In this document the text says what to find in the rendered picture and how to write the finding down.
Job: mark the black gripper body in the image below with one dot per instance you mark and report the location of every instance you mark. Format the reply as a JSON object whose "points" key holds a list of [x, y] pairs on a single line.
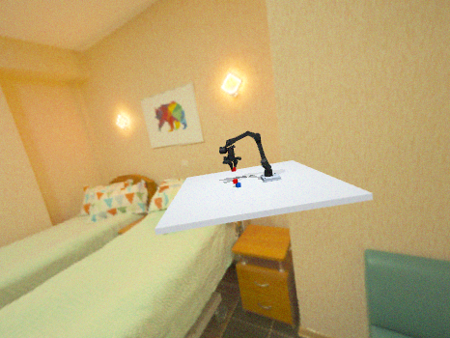
{"points": [[231, 158]]}

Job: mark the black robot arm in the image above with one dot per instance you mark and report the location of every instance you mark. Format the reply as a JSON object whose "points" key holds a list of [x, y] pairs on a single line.
{"points": [[257, 138]]}

